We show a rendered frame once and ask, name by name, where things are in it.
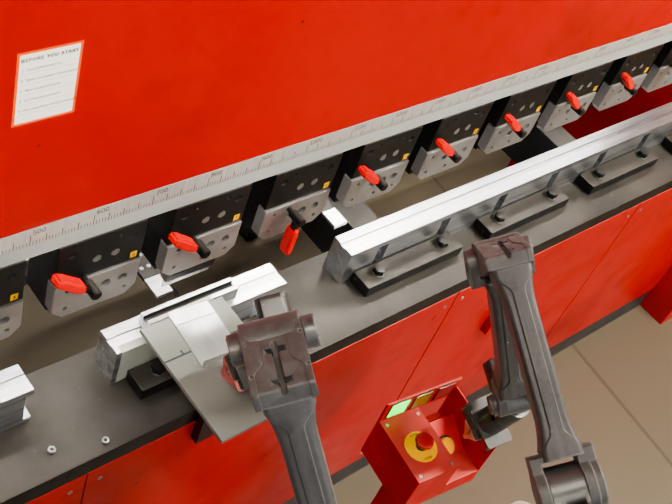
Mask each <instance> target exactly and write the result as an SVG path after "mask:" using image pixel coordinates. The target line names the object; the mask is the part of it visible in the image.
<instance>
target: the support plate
mask: <svg viewBox="0 0 672 504"><path fill-rule="evenodd" d="M208 302H209V304H210V305H211V307H212V308H213V309H214V311H215V313H216V314H217V315H218V317H219V318H220V320H221V321H222V323H223V324H224V326H225V327H226V328H227V330H228V331H229V333H231V332H234V331H236V330H237V325H239V324H242V323H243V322H242V321H241V320H240V319H239V317H238V316H237V315H236V314H235V312H234V311H233V310H232V308H231V307H230V306H229V305H228V303H227V302H226V301H225V300H224V298H223V297H222V296H221V297H218V298H216V299H213V300H211V301H208ZM140 334H141V335H142V336H143V338H144V339H145V341H146V342H147V343H148V345H149V346H150V347H151V349H152V350H153V351H154V353H155V354H156V356H157V357H158V358H159V360H160V361H161V362H162V364H163V365H164V366H165V368H166V369H167V371H168V372H169V373H170V375H171V376H172V377H173V379H174V380H175V382H176V383H177V384H178V386H179V387H180V388H181V390H182V391H183V392H184V394H185V395H186V397H187V398H188V399H189V401H190V402H191V403H192V405H193V406H194V407H195V409H196V410H197V412H198V413H199V414H200V416H201V417H202V418H203V420H204V421H205V423H206V424H207V425H208V427H209V428H210V429H211V431H212V432H213V433H214V435H215V436H216V438H217V439H218V440H219V442H220V443H221V444H222V443H224V442H226V441H228V440H230V439H232V438H234V437H236V436H238V435H240V434H242V433H243V432H245V431H247V430H249V429H251V428H253V427H255V426H257V425H259V424H261V423H263V422H265V421H267V420H268V419H267V418H266V417H265V416H264V414H263V411H260V412H257V413H256V411H255V408H254V405H253V401H252V398H251V393H250V389H246V390H244V391H242V392H237V391H236V390H235V388H234V387H233V386H232V384H230V383H229V382H227V381H226V380H224V379H223V377H222V374H221V370H222V367H223V361H220V362H217V363H215V364H212V365H209V366H207V367H204V368H202V366H201V365H200V363H199V362H198V360H197V359H196V357H195V356H194V354H193V353H192V352H191V353H188V354H186V355H184V356H182V357H179V358H177V359H175V360H173V361H170V362H168V363H166V364H165V361H168V360H170V359H172V358H174V357H177V356H179V355H181V354H182V353H181V352H180V350H182V351H183V353H186V352H188V351H190V350H191V349H190V348H189V346H188V345H187V343H186V342H185V340H184V339H183V337H182V336H181V334H180V333H179V331H178V330H177V328H176V326H175V325H174V323H173V322H172V320H171V319H170V317H169V318H167V319H164V320H162V321H160V322H157V323H155V324H152V325H150V326H147V327H145V328H143V329H140Z"/></svg>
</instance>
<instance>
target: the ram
mask: <svg viewBox="0 0 672 504"><path fill-rule="evenodd" d="M670 24H672V0H0V240H2V239H5V238H8V237H12V236H15V235H18V234H21V233H24V232H27V231H30V230H33V229H36V228H40V227H43V226H46V225H49V224H52V223H55V222H58V221H61V220H64V219H68V218H71V217H74V216H77V215H80V214H83V213H86V212H89V211H92V210H96V209H99V208H102V207H105V206H108V205H111V204H114V203H117V202H120V201H123V200H127V199H130V198H133V197H136V196H139V195H142V194H145V193H148V192H151V191H155V190H158V189H161V188H164V187H167V186H170V185H173V184H176V183H179V182H183V181H186V180H189V179H192V178H195V177H198V176H201V175H204V174H207V173H211V172H214V171H217V170H220V169H223V168H226V167H229V166H232V165H235V164H238V163H242V162H245V161H248V160H251V159H254V158H257V157H260V156H263V155H266V154H270V153H273V152H276V151H279V150H282V149H285V148H288V147H291V146H294V145H298V144H301V143H304V142H307V141H310V140H313V139H316V138H319V137H322V136H326V135H329V134H332V133H335V132H338V131H341V130H344V129H347V128H350V127H353V126H357V125H360V124H363V123H366V122H369V121H372V120H375V119H378V118H381V117H385V116H388V115H391V114H394V113H397V112H400V111H403V110H406V109H409V108H413V107H416V106H419V105H422V104H425V103H428V102H431V101H434V100H437V99H441V98H444V97H447V96H450V95H453V94H456V93H459V92H462V91H465V90H468V89H472V88H475V87H478V86H481V85H484V84H487V83H490V82H493V81H496V80H500V79H503V78H506V77H509V76H512V75H515V74H518V73H521V72H524V71H528V70H531V69H534V68H537V67H540V66H543V65H546V64H549V63H552V62H556V61H559V60H562V59H565V58H568V57H571V56H574V55H577V54H580V53H583V52H587V51H590V50H593V49H596V48H599V47H602V46H605V45H608V44H611V43H615V42H618V41H621V40H624V39H627V38H630V37H633V36H636V35H639V34H643V33H646V32H649V31H652V30H655V29H658V28H661V27H664V26H667V25H670ZM81 40H84V46H83V53H82V60H81V67H80V74H79V81H78V88H77V95H76V102H75V109H74V112H72V113H68V114H64V115H60V116H56V117H52V118H48V119H44V120H41V121H37V122H33V123H29V124H25V125H21V126H17V127H13V128H11V122H12V111H13V99H14V88H15V76H16V65H17V54H20V53H25V52H29V51H34V50H39V49H43V48H48V47H53V46H58V45H62V44H67V43H72V42H77V41H81ZM670 41H672V33H671V34H668V35H665V36H662V37H659V38H655V39H652V40H649V41H646V42H643V43H640V44H637V45H634V46H631V47H628V48H625V49H622V50H619V51H616V52H613V53H610V54H607V55H604V56H601V57H598V58H595V59H592V60H589V61H586V62H583V63H580V64H577V65H574V66H571V67H568V68H565V69H562V70H559V71H556V72H553V73H550V74H547V75H544V76H541V77H538V78H535V79H532V80H529V81H526V82H523V83H520V84H516V85H513V86H510V87H507V88H504V89H501V90H498V91H495V92H492V93H489V94H486V95H483V96H480V97H477V98H474V99H471V100H468V101H465V102H462V103H459V104H456V105H453V106H450V107H447V108H444V109H441V110H438V111H435V112H432V113H429V114H426V115H423V116H420V117H417V118H414V119H411V120H408V121H405V122H402V123H399V124H396V125H393V126H390V127H387V128H384V129H380V130H377V131H374V132H371V133H368V134H365V135H362V136H359V137H356V138H353V139H350V140H347V141H344V142H341V143H338V144H335V145H332V146H329V147H326V148H323V149H320V150H317V151H314V152H311V153H308V154H305V155H302V156H299V157H296V158H293V159H290V160H287V161H284V162H281V163H278V164H275V165H272V166H269V167H266V168H263V169H260V170H257V171H254V172H251V173H248V174H245V175H241V176H238V177H235V178H232V179H229V180H226V181H223V182H220V183H217V184H214V185H211V186H208V187H205V188H202V189H199V190H196V191H193V192H190V193H187V194H184V195H181V196H178V197H175V198H172V199H169V200H166V201H163V202H160V203H157V204H154V205H151V206H148V207H145V208H142V209H139V210H136V211H133V212H130V213H127V214H124V215H121V216H118V217H115V218H112V219H109V220H106V221H102V222H99V223H96V224H93V225H90V226H87V227H84V228H81V229H78V230H75V231H72V232H69V233H66V234H63V235H60V236H57V237H54V238H51V239H48V240H45V241H42V242H39V243H36V244H33V245H30V246H27V247H24V248H21V249H18V250H15V251H12V252H9V253H6V254H3V255H0V268H2V267H5V266H8V265H11V264H14V263H17V262H20V261H23V260H26V259H29V258H32V257H35V256H38V255H41V254H44V253H47V252H49V251H52V250H55V249H58V248H61V247H64V246H67V245H70V244H73V243H76V242H79V241H82V240H85V239H88V238H91V237H94V236H97V235H100V234H103V233H106V232H109V231H111V230H114V229H117V228H120V227H123V226H126V225H129V224H132V223H135V222H138V221H141V220H144V219H147V218H150V217H153V216H156V215H159V214H162V213H165V212H168V211H171V210H174V209H176V208H179V207H182V206H185V205H188V204H191V203H194V202H197V201H200V200H203V199H206V198H209V197H212V196H215V195H218V194H221V193H224V192H227V191H230V190H233V189H236V188H238V187H241V186H244V185H247V184H250V183H253V182H256V181H259V180H262V179H265V178H268V177H271V176H274V175H277V174H280V173H283V172H286V171H289V170H292V169H295V168H298V167H300V166H303V165H306V164H309V163H312V162H315V161H318V160H321V159H324V158H327V157H330V156H333V155H336V154H339V153H342V152H345V151H348V150H351V149H354V148H357V147H360V146H362V145H365V144H368V143H371V142H374V141H377V140H380V139H383V138H386V137H389V136H392V135H395V134H398V133H401V132H404V131H407V130H410V129H413V128H416V127H419V126H422V125H424V124H427V123H430V122H433V121H436V120H439V119H442V118H445V117H448V116H451V115H454V114H457V113H460V112H463V111H466V110H469V109H472V108H475V107H478V106H481V105H484V104H486V103H489V102H492V101H495V100H498V99H501V98H504V97H507V96H510V95H513V94H516V93H519V92H522V91H525V90H528V89H531V88H534V87H537V86H540V85H543V84H546V83H548V82H551V81H554V80H557V79H560V78H563V77H566V76H569V75H572V74H575V73H578V72H581V71H584V70H587V69H590V68H593V67H596V66H599V65H602V64H605V63H608V62H610V61H613V60H616V59H619V58H622V57H625V56H628V55H631V54H634V53H637V52H640V51H643V50H646V49H649V48H652V47H655V46H658V45H661V44H664V43H667V42H670Z"/></svg>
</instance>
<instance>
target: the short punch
mask: <svg viewBox="0 0 672 504"><path fill-rule="evenodd" d="M214 261H215V258H214V259H211V260H209V261H206V262H204V263H201V264H198V265H196V266H193V267H190V268H188V269H185V270H183V271H180V272H177V273H175V274H172V275H170V276H169V275H166V274H164V273H162V272H161V274H160V275H161V277H162V279H163V281H162V285H161V287H163V286H166V285H169V284H171V283H174V282H176V281H179V280H181V279H184V278H187V277H189V276H192V275H194V274H197V273H199V272H202V271H205V270H207V269H208V268H209V266H211V265H213V264H214Z"/></svg>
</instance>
